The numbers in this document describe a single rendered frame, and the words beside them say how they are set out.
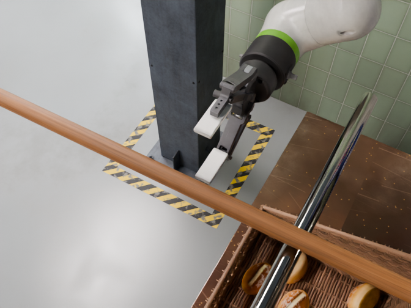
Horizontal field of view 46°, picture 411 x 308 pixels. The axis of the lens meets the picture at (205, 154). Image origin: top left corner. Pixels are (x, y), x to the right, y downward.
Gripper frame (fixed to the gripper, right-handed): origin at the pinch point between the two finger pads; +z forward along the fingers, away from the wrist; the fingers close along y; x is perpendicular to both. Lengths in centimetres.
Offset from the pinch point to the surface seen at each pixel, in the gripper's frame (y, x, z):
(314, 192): 2.4, -18.2, -3.5
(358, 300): 55, -37, -13
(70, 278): 120, 57, 8
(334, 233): 42, -25, -20
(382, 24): 56, -10, -117
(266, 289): 2.2, -18.3, 14.6
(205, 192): -0.9, -3.9, 6.8
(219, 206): -0.4, -6.8, 7.5
